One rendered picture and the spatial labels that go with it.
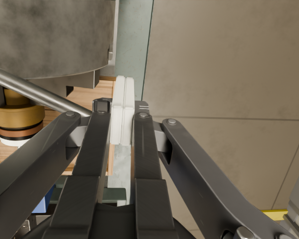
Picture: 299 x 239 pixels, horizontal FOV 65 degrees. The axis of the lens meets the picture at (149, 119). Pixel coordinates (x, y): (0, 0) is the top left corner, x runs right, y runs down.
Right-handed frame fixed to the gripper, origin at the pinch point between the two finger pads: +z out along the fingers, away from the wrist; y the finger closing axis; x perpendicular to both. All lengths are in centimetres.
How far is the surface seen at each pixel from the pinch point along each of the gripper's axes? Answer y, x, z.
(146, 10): 6, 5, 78
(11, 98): -17.7, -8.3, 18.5
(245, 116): 91, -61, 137
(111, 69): -3.9, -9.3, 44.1
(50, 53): -8.4, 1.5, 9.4
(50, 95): -5.6, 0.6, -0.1
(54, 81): -11.0, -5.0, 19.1
